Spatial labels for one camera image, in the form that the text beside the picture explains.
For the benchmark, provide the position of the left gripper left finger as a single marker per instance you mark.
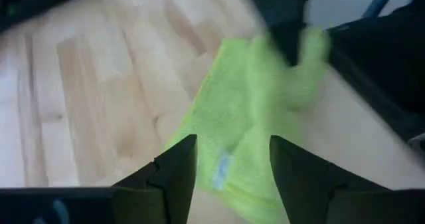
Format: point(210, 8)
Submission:
point(166, 184)

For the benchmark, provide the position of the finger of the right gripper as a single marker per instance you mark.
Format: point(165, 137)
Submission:
point(285, 44)

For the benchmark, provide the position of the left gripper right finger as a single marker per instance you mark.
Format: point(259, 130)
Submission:
point(299, 184)

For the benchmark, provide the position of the green microfiber towel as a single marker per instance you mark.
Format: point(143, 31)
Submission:
point(242, 117)

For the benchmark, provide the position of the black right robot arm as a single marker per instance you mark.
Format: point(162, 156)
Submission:
point(40, 1)

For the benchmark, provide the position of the black bulky object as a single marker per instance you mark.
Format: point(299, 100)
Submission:
point(382, 48)

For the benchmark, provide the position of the blue slanted bar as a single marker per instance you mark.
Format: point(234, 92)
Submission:
point(378, 1)

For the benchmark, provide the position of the black aluminium table frame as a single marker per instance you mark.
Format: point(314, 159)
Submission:
point(375, 94)

